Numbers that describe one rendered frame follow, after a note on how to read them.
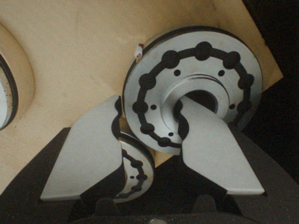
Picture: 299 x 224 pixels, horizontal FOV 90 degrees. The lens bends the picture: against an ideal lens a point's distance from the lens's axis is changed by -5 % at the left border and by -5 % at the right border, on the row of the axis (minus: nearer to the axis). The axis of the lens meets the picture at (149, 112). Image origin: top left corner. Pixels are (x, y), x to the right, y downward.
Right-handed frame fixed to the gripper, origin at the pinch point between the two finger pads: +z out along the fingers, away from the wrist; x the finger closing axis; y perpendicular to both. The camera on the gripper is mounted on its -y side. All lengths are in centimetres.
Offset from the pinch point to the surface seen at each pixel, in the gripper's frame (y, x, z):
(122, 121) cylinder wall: 3.3, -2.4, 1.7
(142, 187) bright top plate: 9.9, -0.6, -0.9
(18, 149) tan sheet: 7.4, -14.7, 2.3
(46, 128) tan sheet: 4.5, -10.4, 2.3
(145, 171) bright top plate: 7.4, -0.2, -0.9
